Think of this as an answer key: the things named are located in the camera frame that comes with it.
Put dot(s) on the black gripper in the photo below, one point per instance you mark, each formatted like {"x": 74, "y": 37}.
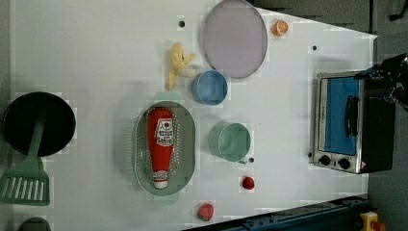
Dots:
{"x": 387, "y": 81}

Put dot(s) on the red plush ketchup bottle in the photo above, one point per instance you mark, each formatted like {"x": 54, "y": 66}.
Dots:
{"x": 160, "y": 131}

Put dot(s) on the green oval strainer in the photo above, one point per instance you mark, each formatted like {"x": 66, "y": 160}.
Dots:
{"x": 182, "y": 162}

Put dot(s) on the silver toaster oven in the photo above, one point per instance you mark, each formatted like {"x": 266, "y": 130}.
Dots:
{"x": 353, "y": 132}

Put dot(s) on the orange slice toy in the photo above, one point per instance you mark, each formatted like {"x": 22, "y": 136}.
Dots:
{"x": 280, "y": 28}

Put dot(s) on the yellow red emergency button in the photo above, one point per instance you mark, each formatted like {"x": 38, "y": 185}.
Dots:
{"x": 371, "y": 222}

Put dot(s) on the lilac round plate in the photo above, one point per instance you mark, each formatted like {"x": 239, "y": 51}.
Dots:
{"x": 235, "y": 38}

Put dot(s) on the green cup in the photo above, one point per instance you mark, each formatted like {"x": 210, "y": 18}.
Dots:
{"x": 230, "y": 142}

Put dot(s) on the blue cup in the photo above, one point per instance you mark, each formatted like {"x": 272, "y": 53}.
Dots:
{"x": 209, "y": 87}

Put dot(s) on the small red toy fruit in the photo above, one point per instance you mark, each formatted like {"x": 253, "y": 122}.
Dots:
{"x": 248, "y": 183}

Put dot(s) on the yellow plush banana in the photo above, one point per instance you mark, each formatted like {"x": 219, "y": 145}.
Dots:
{"x": 179, "y": 65}

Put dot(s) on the red strawberry toy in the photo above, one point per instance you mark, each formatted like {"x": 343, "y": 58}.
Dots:
{"x": 205, "y": 212}

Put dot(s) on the black round pan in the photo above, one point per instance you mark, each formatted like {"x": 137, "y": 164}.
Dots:
{"x": 21, "y": 115}

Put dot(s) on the green slotted spatula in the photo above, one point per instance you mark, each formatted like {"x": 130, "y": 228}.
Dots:
{"x": 27, "y": 183}

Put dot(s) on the dark grey round object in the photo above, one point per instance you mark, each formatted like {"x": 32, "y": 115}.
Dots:
{"x": 34, "y": 224}

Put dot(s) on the blue metal rail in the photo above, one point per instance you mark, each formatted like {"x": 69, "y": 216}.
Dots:
{"x": 335, "y": 215}

